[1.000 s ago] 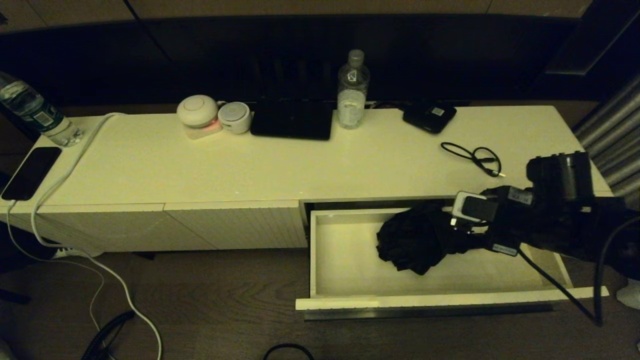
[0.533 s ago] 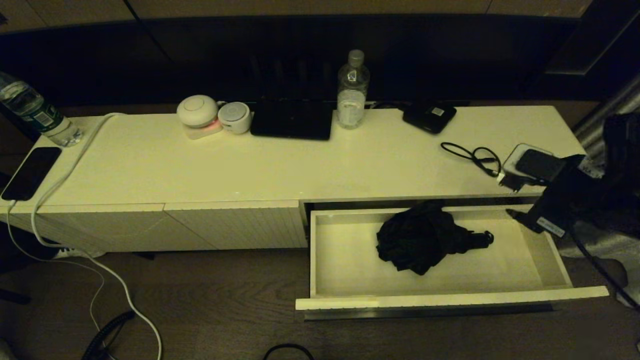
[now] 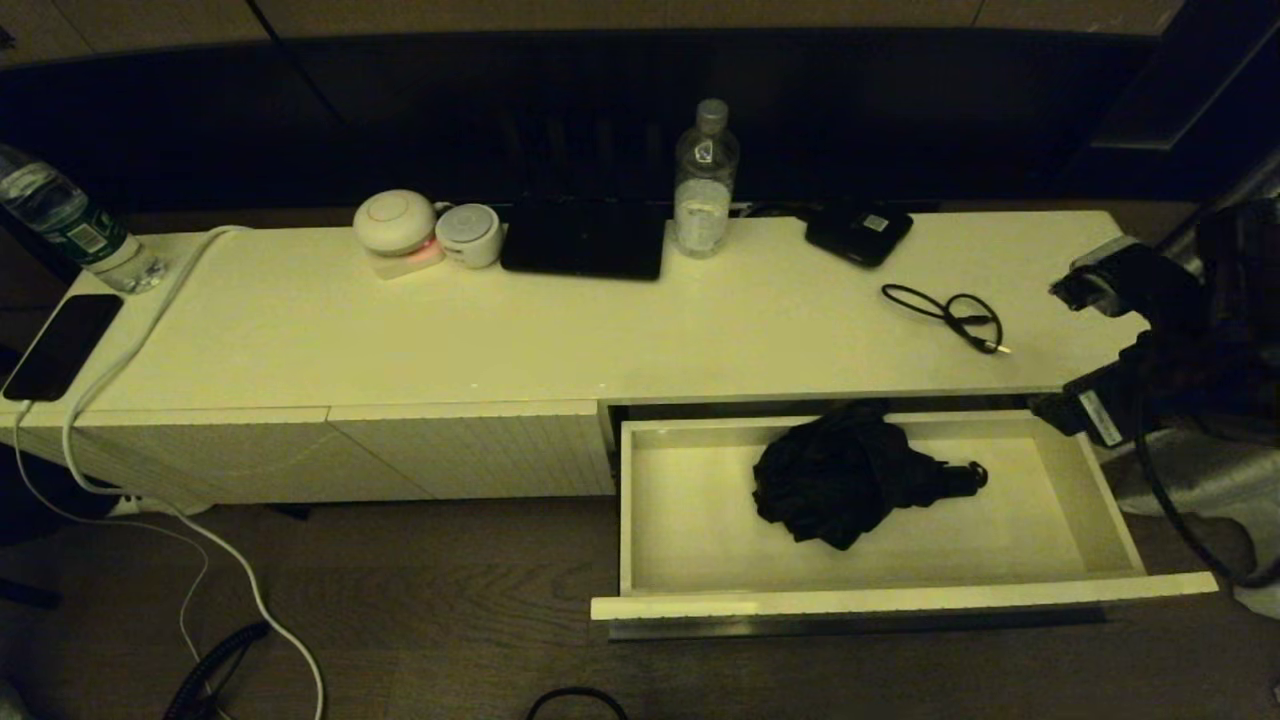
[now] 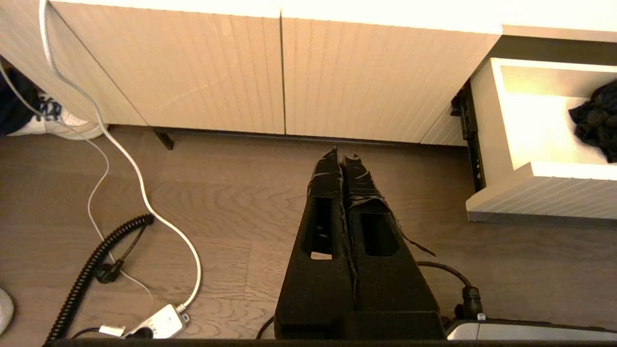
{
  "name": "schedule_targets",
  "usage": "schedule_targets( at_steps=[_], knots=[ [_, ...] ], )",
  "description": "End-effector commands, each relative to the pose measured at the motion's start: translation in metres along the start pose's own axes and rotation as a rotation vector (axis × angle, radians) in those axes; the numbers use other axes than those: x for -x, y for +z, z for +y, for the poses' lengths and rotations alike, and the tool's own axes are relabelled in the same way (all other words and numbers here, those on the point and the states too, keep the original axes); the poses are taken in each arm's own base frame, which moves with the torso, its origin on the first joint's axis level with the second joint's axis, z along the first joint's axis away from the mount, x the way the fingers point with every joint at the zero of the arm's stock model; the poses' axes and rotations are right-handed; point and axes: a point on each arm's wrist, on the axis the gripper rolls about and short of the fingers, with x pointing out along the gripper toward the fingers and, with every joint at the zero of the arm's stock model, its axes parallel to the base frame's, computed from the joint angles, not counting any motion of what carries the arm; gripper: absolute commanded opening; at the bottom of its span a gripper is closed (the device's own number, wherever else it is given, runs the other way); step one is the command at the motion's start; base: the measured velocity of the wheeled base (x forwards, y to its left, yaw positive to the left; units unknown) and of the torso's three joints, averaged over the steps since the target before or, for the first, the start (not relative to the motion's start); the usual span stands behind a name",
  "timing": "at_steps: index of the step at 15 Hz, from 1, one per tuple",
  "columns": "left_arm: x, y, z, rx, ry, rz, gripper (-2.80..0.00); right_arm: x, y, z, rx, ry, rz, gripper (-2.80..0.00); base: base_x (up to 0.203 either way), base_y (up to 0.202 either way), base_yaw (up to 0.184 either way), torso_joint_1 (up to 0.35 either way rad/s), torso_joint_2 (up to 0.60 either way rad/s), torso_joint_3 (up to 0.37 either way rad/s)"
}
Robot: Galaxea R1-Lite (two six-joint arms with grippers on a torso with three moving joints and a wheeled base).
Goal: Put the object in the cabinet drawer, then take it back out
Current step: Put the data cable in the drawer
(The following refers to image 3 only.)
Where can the grey curtain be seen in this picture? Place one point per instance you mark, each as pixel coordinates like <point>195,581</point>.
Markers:
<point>1200,480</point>

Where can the white drawer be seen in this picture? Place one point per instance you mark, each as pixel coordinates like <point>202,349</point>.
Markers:
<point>700,520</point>

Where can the small black router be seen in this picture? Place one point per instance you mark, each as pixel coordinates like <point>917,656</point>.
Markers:
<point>858,237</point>

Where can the black flat set-top box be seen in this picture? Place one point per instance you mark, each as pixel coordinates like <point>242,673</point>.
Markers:
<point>580,244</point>

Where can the water bottle green label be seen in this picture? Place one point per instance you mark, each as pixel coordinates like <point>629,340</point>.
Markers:
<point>70,223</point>

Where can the white low cabinet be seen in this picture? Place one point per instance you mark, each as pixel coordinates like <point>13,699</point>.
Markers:
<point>400,340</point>

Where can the black smartphone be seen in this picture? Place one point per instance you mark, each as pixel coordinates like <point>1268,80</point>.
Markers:
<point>62,344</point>

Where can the black folding umbrella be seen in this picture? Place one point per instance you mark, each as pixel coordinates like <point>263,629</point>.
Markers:
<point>840,480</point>

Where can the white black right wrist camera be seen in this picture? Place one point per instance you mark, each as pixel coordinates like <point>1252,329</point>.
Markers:
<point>1100,265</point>

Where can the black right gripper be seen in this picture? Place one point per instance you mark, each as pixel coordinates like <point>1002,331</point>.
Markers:
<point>1140,390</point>

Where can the large white round lamp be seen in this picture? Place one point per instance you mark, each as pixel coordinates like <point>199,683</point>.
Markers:
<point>395,221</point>

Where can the clear water bottle grey cap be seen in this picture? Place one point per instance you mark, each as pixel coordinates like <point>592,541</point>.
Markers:
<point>705,180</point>

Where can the small white round speaker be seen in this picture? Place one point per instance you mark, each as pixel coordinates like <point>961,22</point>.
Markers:
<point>468,234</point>

